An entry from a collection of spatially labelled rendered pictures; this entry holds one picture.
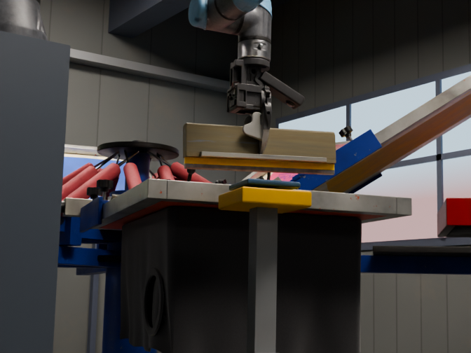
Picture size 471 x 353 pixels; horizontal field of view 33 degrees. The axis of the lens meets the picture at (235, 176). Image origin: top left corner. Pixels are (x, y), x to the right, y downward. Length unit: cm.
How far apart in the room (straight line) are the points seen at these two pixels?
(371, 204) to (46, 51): 74
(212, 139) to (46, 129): 46
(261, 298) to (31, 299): 39
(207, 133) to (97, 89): 413
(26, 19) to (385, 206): 82
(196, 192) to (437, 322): 343
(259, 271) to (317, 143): 52
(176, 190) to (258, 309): 31
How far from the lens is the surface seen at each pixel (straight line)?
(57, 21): 585
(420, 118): 263
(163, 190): 154
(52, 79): 142
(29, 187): 137
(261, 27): 182
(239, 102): 175
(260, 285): 139
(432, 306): 489
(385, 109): 526
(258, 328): 139
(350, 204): 169
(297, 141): 181
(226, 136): 175
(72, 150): 431
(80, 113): 575
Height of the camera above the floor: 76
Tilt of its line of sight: 9 degrees up
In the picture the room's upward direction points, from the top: 1 degrees clockwise
